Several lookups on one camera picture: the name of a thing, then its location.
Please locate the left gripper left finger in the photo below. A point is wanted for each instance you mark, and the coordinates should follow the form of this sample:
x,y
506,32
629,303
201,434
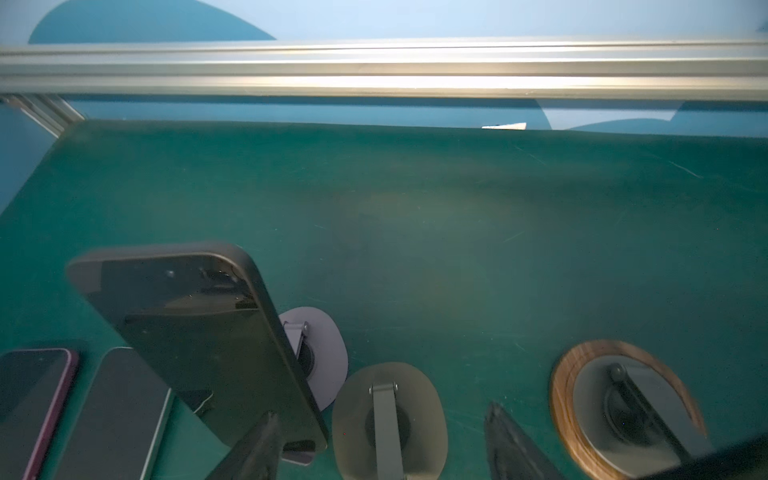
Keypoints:
x,y
255,456

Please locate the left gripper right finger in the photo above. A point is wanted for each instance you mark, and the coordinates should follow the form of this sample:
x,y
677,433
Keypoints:
x,y
511,454

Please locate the light blue phone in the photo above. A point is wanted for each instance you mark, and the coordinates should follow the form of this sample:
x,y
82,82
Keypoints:
x,y
119,430

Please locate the black phone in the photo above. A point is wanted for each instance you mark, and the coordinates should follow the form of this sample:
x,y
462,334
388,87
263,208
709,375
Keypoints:
x,y
744,460
200,316

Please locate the purple phone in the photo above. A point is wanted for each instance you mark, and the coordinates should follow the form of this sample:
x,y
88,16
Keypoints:
x,y
35,384

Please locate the wooden round phone stand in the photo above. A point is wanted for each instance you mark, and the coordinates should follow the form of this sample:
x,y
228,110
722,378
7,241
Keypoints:
x,y
622,413

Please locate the grey stand back left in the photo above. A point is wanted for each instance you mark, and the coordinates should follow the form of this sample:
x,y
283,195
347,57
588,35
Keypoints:
x,y
320,350

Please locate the black phone on wooden stand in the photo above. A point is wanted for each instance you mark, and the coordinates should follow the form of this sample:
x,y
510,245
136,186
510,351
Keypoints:
x,y
744,460

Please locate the horizontal aluminium frame bar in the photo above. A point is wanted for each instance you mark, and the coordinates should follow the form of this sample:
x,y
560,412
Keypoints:
x,y
687,70

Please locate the left aluminium frame post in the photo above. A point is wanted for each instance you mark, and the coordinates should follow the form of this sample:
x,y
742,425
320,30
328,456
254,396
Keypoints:
x,y
51,112

